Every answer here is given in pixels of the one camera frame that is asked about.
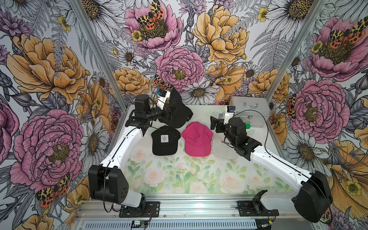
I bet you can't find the white Colorado cap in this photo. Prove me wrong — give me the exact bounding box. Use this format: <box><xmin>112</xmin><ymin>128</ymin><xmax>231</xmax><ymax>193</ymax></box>
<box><xmin>212</xmin><ymin>132</ymin><xmax>239</xmax><ymax>160</ymax></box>

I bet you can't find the black cap with white logo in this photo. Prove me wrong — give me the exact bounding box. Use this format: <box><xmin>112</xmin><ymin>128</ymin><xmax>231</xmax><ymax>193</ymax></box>
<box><xmin>151</xmin><ymin>126</ymin><xmax>181</xmax><ymax>156</ymax></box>

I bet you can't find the pink cap back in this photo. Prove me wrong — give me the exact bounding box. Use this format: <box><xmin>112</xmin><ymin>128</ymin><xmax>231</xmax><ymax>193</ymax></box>
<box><xmin>181</xmin><ymin>122</ymin><xmax>213</xmax><ymax>157</ymax></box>

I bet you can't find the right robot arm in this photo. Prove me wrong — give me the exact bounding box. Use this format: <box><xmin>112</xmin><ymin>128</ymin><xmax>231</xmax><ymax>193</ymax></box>
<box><xmin>210</xmin><ymin>117</ymin><xmax>333</xmax><ymax>224</ymax></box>

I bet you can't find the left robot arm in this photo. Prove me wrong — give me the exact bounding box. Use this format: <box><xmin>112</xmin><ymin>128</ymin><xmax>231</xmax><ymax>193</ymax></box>
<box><xmin>88</xmin><ymin>92</ymin><xmax>172</xmax><ymax>209</ymax></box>

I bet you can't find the silver first aid case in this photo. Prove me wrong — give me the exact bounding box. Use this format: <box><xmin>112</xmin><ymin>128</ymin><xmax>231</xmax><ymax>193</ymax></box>
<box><xmin>230</xmin><ymin>96</ymin><xmax>271</xmax><ymax>128</ymax></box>

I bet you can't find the floral table mat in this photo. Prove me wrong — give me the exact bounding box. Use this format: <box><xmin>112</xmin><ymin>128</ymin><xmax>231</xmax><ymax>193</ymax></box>
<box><xmin>124</xmin><ymin>142</ymin><xmax>292</xmax><ymax>195</ymax></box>

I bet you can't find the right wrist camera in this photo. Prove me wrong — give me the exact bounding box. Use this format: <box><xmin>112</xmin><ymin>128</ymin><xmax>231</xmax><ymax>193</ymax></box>
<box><xmin>224</xmin><ymin>105</ymin><xmax>236</xmax><ymax>125</ymax></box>

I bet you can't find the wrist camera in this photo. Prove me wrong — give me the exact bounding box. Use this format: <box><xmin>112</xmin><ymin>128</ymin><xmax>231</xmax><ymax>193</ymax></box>
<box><xmin>156</xmin><ymin>88</ymin><xmax>171</xmax><ymax>110</ymax></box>
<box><xmin>224</xmin><ymin>105</ymin><xmax>236</xmax><ymax>125</ymax></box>

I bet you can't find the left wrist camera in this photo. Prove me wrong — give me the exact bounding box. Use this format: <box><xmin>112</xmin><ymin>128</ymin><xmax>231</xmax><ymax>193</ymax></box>
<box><xmin>156</xmin><ymin>88</ymin><xmax>171</xmax><ymax>110</ymax></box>

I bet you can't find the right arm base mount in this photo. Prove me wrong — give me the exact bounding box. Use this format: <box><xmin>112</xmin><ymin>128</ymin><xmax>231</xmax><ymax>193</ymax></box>
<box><xmin>236</xmin><ymin>190</ymin><xmax>279</xmax><ymax>217</ymax></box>

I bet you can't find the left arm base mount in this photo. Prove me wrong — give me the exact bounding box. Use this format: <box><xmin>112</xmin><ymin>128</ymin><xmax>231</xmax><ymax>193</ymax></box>
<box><xmin>119</xmin><ymin>201</ymin><xmax>161</xmax><ymax>218</ymax></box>

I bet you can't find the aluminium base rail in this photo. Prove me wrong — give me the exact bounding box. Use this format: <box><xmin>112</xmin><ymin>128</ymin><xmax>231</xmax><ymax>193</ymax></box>
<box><xmin>73</xmin><ymin>194</ymin><xmax>328</xmax><ymax>230</ymax></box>

